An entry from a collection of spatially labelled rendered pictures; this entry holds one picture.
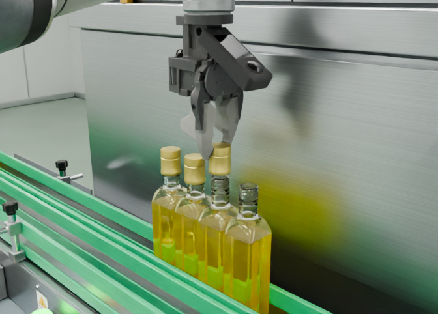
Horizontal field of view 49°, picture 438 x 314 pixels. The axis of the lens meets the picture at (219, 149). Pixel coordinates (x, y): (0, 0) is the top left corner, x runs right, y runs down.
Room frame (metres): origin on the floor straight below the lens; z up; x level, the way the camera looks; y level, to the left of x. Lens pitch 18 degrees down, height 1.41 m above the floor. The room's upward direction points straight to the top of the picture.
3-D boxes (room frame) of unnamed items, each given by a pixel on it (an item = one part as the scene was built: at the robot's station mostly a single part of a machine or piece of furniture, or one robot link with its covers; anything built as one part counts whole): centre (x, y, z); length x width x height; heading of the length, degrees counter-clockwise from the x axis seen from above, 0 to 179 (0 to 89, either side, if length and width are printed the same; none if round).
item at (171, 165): (0.78, 0.08, 1.14); 0.04 x 0.04 x 0.04
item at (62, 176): (1.17, 0.39, 0.94); 0.07 x 0.04 x 0.13; 137
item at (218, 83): (0.72, 0.02, 1.32); 0.09 x 0.08 x 0.12; 47
